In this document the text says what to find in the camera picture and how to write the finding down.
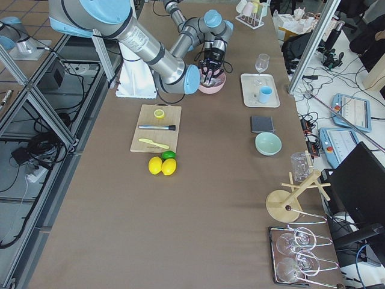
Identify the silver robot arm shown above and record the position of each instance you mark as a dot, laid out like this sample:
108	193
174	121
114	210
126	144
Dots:
115	20
210	30

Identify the metal ice scoop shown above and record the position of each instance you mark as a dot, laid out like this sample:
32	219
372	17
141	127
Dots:
206	79

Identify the green bowl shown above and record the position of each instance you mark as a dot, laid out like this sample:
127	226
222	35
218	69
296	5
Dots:
268	143

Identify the cream serving tray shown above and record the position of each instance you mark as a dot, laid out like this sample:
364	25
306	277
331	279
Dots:
250	92

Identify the white cup rack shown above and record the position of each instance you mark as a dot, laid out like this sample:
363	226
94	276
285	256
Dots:
253	21

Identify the wooden cup tree stand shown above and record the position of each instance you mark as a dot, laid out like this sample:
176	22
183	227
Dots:
284	206

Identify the mint green cup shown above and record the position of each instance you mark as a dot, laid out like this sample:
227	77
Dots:
262	10

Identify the steel muddler black tip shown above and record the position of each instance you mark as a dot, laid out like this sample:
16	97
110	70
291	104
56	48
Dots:
158	127

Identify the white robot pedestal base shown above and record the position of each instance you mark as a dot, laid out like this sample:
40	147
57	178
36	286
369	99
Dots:
135	80

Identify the grey folded cloth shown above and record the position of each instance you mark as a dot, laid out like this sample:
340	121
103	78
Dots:
261	124

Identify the blue teach pendant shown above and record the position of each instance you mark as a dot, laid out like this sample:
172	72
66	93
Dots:
337	143
355	110

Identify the lemon half slice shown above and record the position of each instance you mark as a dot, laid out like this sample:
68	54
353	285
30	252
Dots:
159	113

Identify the yellow plastic knife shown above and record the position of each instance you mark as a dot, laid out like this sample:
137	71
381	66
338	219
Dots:
151	142

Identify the clear wine glass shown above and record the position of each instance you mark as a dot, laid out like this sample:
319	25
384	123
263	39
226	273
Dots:
261	65

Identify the pink cup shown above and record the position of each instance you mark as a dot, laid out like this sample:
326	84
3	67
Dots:
245	8

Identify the pink bowl with ice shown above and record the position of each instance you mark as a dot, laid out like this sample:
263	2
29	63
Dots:
216	84

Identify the yellow lemon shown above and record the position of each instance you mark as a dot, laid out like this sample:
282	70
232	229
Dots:
169	166
155	165

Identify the yellow cup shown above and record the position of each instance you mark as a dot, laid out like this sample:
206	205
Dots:
256	6

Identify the hanging wine glass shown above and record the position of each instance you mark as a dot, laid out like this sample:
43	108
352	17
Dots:
298	268
290	243

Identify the aluminium frame post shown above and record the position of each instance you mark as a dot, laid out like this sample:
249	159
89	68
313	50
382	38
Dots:
317	34

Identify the wooden cutting board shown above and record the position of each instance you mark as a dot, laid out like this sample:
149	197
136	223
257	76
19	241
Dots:
146	117

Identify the blue cup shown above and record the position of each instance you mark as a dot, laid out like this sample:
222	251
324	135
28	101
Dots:
264	94

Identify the black monitor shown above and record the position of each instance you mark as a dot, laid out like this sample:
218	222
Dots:
357	187

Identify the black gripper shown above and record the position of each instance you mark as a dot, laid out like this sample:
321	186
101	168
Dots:
215	55

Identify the black glass rack tray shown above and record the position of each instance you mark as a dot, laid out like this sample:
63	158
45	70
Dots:
321	241

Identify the clear glass mug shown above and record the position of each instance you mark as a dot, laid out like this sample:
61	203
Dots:
302	165

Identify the green lime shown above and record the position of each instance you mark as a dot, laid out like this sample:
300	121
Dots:
168	155

